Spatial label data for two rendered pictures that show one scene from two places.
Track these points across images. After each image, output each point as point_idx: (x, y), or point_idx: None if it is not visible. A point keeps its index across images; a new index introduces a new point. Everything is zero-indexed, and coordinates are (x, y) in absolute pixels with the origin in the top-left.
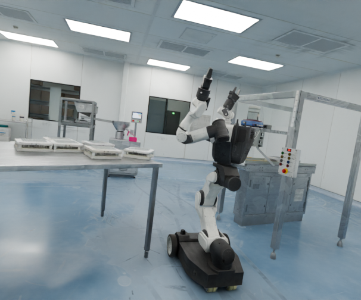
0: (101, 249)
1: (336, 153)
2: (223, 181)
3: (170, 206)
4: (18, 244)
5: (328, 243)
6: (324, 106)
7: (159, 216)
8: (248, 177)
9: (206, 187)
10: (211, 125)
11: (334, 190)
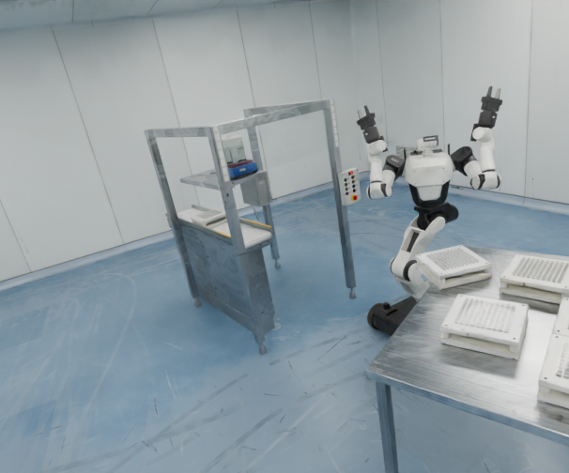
0: (512, 436)
1: (28, 200)
2: (453, 216)
3: (231, 432)
4: None
5: (277, 271)
6: None
7: (308, 424)
8: (262, 252)
9: (419, 250)
10: (472, 157)
11: (62, 258)
